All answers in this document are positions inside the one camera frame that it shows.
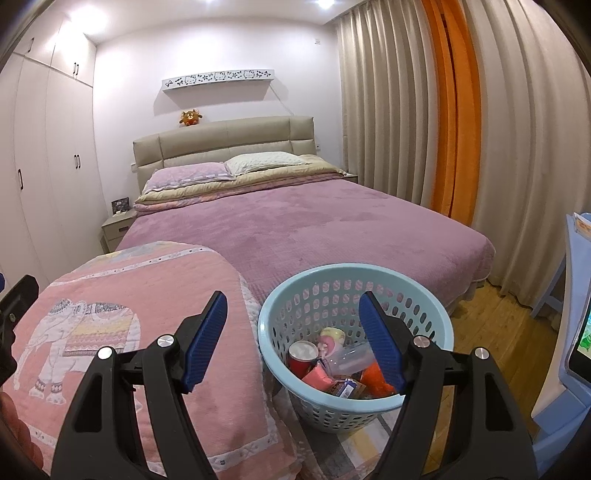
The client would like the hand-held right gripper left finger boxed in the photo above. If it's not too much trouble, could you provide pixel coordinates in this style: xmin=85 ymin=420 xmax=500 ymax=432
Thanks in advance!
xmin=51 ymin=290 xmax=229 ymax=480

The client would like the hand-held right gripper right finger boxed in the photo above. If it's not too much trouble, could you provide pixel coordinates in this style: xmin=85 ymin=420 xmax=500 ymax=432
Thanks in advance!
xmin=358 ymin=290 xmax=539 ymax=480

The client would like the clear plastic bottle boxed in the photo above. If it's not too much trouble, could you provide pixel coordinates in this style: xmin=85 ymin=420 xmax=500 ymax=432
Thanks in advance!
xmin=323 ymin=344 xmax=376 ymax=377

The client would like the orange plastic bag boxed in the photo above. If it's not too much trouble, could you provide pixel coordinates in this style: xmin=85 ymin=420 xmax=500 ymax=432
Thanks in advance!
xmin=360 ymin=360 xmax=399 ymax=398

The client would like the red and white cup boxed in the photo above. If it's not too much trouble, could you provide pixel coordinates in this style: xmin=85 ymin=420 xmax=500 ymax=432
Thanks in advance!
xmin=287 ymin=340 xmax=321 ymax=379

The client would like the light blue plastic basket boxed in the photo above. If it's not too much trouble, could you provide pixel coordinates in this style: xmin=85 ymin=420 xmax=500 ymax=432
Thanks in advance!
xmin=257 ymin=263 xmax=455 ymax=435

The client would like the person's left hand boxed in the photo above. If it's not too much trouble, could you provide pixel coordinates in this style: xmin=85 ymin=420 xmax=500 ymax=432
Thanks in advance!
xmin=0 ymin=390 xmax=44 ymax=467

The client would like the yellow and pink wrapper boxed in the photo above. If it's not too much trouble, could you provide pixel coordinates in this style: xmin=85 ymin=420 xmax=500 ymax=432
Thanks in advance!
xmin=318 ymin=327 xmax=347 ymax=358

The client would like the pink packet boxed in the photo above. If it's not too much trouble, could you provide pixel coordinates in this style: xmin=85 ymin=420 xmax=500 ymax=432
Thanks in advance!
xmin=301 ymin=362 xmax=338 ymax=393

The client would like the pink elephant blanket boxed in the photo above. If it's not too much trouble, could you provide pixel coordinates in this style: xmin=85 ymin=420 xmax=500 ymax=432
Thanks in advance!
xmin=0 ymin=240 xmax=301 ymax=480

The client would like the striped rug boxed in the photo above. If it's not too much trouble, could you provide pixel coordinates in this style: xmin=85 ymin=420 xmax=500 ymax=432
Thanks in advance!
xmin=272 ymin=388 xmax=453 ymax=480

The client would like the bed with purple cover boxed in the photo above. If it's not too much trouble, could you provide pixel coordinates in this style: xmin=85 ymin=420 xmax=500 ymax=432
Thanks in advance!
xmin=113 ymin=174 xmax=497 ymax=319

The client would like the white wardrobe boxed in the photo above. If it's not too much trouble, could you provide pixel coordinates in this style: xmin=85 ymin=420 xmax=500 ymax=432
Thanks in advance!
xmin=0 ymin=14 xmax=116 ymax=291

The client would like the purple pillow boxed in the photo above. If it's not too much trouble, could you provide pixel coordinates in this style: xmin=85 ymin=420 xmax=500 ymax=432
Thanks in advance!
xmin=142 ymin=161 xmax=234 ymax=193

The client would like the folded beige quilt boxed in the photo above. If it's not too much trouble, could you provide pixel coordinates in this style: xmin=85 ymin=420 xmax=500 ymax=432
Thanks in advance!
xmin=134 ymin=154 xmax=347 ymax=213

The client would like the white pillow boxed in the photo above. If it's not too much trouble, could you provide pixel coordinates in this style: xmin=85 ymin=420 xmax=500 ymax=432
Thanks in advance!
xmin=224 ymin=151 xmax=310 ymax=176

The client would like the blue plastic desk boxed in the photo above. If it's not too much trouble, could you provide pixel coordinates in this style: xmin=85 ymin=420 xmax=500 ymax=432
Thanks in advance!
xmin=531 ymin=212 xmax=591 ymax=467

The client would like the tablet screen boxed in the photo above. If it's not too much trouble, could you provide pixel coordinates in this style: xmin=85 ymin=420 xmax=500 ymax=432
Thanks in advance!
xmin=568 ymin=305 xmax=591 ymax=384

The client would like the beige upholstered headboard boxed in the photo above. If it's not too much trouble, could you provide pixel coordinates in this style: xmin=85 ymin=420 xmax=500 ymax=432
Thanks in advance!
xmin=133 ymin=115 xmax=317 ymax=195

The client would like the orange curtain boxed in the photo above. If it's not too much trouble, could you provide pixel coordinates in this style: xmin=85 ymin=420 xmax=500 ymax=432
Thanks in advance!
xmin=420 ymin=0 xmax=483 ymax=227

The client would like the beige curtain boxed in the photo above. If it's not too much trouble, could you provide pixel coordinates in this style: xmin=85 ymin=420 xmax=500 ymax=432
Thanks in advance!
xmin=335 ymin=0 xmax=591 ymax=319

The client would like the white wall shelf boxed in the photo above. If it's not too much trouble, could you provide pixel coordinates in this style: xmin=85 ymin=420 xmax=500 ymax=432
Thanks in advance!
xmin=161 ymin=68 xmax=276 ymax=93

